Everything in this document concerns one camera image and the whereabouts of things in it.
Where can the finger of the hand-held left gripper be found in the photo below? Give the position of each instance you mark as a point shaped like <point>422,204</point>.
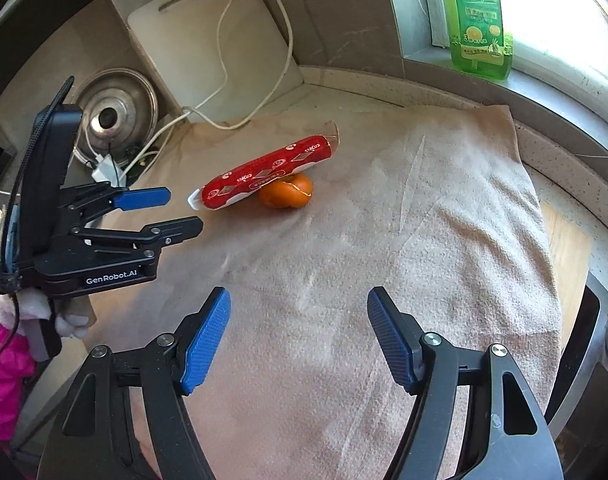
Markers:
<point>184,227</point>
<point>144,198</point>

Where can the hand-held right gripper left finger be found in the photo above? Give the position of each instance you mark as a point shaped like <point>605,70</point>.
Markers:
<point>206,340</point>

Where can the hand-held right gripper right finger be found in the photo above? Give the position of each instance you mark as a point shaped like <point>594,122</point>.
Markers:
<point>388,335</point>

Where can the red sausage wrapper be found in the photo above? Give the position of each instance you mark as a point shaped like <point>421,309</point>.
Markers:
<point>264,170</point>

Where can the person's left forearm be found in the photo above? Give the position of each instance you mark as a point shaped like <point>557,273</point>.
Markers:
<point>4,370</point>

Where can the person's left hand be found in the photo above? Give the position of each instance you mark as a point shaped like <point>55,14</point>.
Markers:
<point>74,325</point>

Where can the white charger plug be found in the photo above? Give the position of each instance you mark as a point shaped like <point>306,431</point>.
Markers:
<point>104,172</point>

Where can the steel pot lid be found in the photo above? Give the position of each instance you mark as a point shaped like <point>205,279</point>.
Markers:
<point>129,95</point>

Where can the orange tangerine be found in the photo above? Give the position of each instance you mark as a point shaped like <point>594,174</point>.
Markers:
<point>284,195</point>

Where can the beige towel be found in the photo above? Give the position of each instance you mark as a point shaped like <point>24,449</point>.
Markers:
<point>383,210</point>

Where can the white cutting board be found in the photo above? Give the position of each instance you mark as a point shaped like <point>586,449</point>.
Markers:
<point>194,35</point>

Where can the green dish soap bottle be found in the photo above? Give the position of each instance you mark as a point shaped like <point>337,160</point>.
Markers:
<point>476,25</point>

